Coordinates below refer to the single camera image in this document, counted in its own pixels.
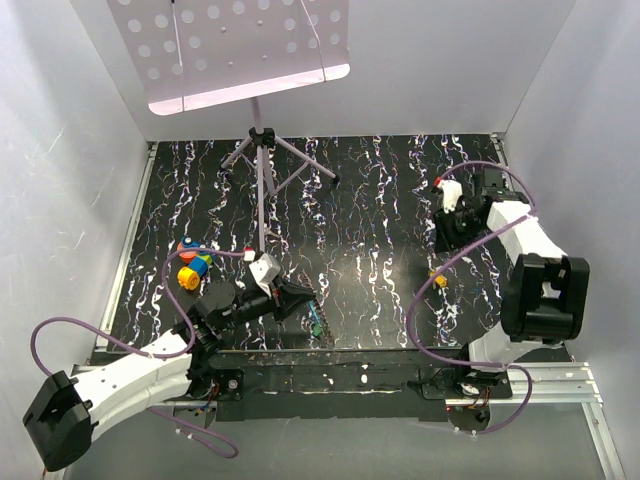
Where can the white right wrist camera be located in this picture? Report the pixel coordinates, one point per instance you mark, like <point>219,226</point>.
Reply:
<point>451,192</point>

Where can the aluminium rail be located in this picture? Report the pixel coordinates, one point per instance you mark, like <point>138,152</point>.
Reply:
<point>561,434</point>

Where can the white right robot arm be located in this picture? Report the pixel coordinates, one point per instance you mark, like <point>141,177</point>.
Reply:
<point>544,300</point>

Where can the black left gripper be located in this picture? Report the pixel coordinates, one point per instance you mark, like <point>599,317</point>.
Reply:
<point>287,298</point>

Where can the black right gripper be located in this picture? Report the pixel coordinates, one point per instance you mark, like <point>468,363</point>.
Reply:
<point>444,238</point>

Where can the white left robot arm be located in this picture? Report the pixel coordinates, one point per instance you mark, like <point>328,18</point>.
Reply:
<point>70,412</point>

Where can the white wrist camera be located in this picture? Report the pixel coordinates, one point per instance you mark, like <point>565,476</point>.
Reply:
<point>261,270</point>
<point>451,192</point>

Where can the yellow blue toy block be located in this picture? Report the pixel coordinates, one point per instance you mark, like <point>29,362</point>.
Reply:
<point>189,277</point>

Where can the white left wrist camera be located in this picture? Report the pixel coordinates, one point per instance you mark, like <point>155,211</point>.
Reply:
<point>261,270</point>

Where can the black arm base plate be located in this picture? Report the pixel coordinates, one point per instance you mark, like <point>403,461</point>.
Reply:
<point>238,385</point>

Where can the green capped key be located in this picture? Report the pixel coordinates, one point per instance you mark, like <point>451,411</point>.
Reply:
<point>317,330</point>

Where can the yellow capped key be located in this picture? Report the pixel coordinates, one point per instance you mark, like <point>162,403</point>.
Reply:
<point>439,281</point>

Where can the white perforated music stand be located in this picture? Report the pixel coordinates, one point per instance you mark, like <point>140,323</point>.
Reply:
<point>191,55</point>

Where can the orange blue toy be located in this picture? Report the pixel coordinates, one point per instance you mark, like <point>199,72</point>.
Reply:
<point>186,249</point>

